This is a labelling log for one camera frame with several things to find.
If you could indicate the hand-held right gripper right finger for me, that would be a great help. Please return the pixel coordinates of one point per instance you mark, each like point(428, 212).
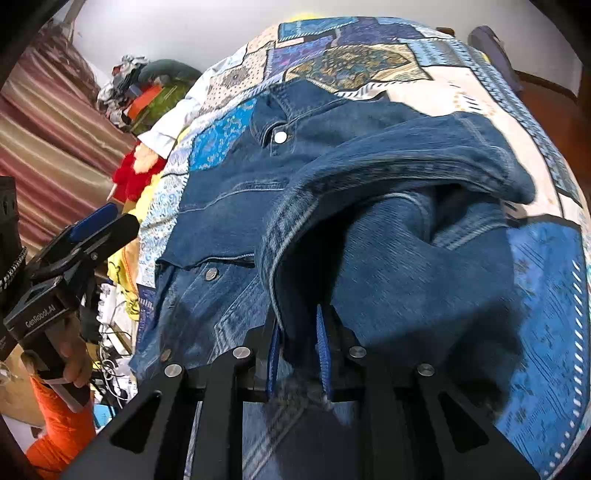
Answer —
point(325, 360)

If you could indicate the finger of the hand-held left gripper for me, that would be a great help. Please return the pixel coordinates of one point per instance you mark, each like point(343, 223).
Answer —
point(115, 235)
point(92, 221)

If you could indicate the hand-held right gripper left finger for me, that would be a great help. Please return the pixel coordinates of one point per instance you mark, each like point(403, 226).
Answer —
point(274, 364)

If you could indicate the blue denim jeans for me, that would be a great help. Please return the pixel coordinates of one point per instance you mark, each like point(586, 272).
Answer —
point(369, 258)

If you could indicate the person's left forearm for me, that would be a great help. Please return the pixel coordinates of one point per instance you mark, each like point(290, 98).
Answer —
point(60, 434)

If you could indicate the pile of clothes and bags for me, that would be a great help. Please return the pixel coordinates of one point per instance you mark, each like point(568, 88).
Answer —
point(115, 87)

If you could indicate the person's left hand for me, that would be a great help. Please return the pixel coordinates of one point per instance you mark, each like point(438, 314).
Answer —
point(76, 364)

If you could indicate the yellow blanket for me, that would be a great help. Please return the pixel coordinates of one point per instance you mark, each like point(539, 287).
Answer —
point(127, 277)

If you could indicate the red plush toy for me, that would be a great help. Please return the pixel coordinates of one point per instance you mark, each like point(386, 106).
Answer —
point(129, 177)

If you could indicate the brown cardboard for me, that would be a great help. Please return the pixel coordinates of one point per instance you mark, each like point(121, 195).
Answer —
point(18, 392)

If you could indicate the red striped curtain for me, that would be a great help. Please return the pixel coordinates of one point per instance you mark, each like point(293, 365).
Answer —
point(55, 138)

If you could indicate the white cloth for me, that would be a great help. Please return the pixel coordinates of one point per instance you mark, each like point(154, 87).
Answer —
point(161, 138)

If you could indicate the orange box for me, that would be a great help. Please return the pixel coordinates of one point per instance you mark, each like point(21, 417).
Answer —
point(141, 104)

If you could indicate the green box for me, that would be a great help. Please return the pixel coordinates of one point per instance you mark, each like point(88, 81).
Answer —
point(166, 99)

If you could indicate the blue patchwork blanket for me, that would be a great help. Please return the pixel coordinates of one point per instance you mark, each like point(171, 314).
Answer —
point(545, 286)

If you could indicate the dark cloth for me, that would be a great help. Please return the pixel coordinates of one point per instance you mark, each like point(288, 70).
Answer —
point(491, 50)

